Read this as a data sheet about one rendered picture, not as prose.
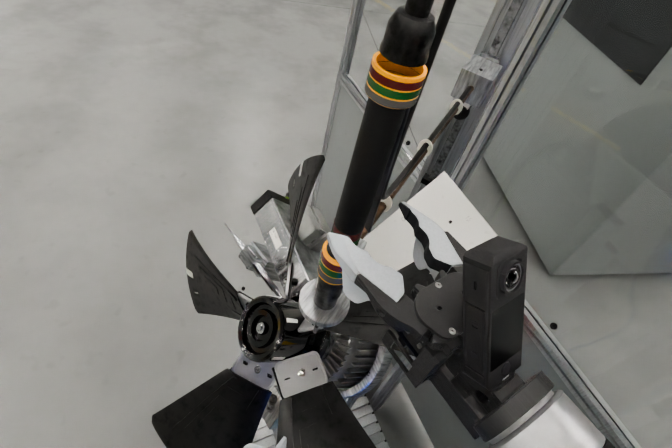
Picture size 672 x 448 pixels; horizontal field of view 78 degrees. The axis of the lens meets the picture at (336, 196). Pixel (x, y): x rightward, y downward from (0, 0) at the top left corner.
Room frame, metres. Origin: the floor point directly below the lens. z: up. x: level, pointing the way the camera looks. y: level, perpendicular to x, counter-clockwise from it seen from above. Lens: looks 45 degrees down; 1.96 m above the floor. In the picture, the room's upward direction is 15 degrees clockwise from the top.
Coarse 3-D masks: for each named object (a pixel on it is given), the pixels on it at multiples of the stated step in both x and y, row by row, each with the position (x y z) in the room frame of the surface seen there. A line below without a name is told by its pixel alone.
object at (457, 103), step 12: (456, 0) 0.38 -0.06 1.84; (444, 12) 0.38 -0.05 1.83; (444, 24) 0.38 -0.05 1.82; (432, 48) 0.38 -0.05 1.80; (432, 60) 0.38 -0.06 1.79; (456, 108) 0.72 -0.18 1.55; (408, 120) 0.38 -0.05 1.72; (444, 120) 0.66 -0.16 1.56; (432, 132) 0.62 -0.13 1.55; (420, 144) 0.58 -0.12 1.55; (396, 156) 0.38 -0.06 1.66; (420, 156) 0.54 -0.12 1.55; (408, 168) 0.50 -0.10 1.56; (396, 180) 0.46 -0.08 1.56; (384, 192) 0.39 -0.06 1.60
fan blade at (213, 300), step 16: (192, 240) 0.56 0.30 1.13; (192, 256) 0.54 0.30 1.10; (208, 256) 0.51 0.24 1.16; (192, 272) 0.52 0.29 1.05; (208, 272) 0.49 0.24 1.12; (192, 288) 0.51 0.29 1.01; (208, 288) 0.48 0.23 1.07; (224, 288) 0.46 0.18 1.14; (208, 304) 0.48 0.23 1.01; (224, 304) 0.45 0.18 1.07; (240, 304) 0.43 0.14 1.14
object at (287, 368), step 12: (288, 360) 0.31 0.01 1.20; (300, 360) 0.32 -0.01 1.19; (312, 360) 0.33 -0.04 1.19; (276, 372) 0.29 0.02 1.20; (288, 372) 0.29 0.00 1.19; (312, 372) 0.31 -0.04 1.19; (324, 372) 0.31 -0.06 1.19; (288, 384) 0.28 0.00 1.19; (300, 384) 0.28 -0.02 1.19; (312, 384) 0.29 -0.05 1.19; (288, 396) 0.26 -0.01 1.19
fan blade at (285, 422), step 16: (288, 400) 0.25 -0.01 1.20; (304, 400) 0.26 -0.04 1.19; (320, 400) 0.26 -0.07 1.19; (336, 400) 0.27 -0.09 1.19; (288, 416) 0.23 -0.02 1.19; (304, 416) 0.23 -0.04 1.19; (320, 416) 0.24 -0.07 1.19; (336, 416) 0.25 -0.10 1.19; (352, 416) 0.25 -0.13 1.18; (288, 432) 0.20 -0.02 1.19; (304, 432) 0.21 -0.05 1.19; (320, 432) 0.21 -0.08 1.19; (336, 432) 0.22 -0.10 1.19; (352, 432) 0.23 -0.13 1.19
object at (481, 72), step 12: (480, 60) 0.91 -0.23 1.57; (492, 60) 0.92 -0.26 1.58; (468, 72) 0.85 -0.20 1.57; (480, 72) 0.85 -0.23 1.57; (492, 72) 0.87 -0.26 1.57; (456, 84) 0.85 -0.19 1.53; (468, 84) 0.84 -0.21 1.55; (480, 84) 0.83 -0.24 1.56; (492, 84) 0.86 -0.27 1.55; (456, 96) 0.85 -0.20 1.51; (480, 96) 0.83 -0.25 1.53
